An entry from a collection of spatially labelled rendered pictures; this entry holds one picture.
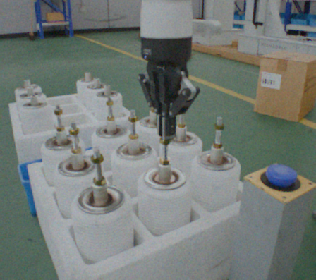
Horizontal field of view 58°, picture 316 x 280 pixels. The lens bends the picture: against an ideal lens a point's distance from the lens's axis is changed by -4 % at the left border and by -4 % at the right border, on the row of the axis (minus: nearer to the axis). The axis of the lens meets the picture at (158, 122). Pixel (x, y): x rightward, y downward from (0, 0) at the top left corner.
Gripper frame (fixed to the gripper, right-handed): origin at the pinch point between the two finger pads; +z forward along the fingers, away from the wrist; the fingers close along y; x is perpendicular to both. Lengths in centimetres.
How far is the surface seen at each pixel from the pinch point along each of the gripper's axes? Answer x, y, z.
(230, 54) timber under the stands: 222, -174, 31
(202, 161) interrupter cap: 9.0, -0.2, 9.7
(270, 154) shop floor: 67, -20, 35
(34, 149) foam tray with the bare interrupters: -12, -49, 21
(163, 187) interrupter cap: -2.2, 2.4, 9.6
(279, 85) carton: 105, -43, 19
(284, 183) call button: 4.4, 19.2, 2.7
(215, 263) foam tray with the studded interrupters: 6.0, 8.2, 27.5
